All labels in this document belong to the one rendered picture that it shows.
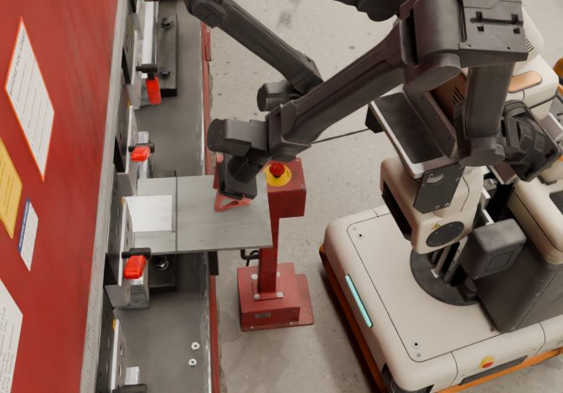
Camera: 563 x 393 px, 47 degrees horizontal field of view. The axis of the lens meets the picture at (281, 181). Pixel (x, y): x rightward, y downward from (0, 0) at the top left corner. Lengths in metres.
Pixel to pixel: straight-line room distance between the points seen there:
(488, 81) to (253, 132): 0.40
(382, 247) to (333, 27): 1.49
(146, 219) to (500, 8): 0.78
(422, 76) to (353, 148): 1.96
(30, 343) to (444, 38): 0.54
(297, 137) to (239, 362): 1.30
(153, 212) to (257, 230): 0.21
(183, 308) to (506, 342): 1.08
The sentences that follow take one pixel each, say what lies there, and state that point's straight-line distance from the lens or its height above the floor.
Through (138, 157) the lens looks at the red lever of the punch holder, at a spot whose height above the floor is 1.31.
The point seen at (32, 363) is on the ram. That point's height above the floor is 1.56.
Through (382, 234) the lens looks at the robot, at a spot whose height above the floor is 0.28.
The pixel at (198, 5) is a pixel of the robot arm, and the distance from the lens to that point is 1.23.
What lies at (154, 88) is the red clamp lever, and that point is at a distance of 1.25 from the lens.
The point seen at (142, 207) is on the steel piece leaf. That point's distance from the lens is 1.31.
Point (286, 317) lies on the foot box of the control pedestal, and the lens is 2.23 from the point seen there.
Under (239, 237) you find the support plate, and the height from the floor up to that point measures 1.00.
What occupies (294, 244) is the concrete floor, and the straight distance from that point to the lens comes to 2.44.
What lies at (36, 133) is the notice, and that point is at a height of 1.64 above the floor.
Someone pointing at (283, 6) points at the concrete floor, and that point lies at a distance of 3.43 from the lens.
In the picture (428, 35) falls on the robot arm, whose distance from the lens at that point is 0.79.
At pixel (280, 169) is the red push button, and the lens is 1.60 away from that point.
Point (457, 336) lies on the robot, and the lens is 2.04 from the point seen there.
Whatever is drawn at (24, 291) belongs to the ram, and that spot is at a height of 1.61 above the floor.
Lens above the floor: 2.05
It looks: 52 degrees down
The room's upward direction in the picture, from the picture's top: 3 degrees clockwise
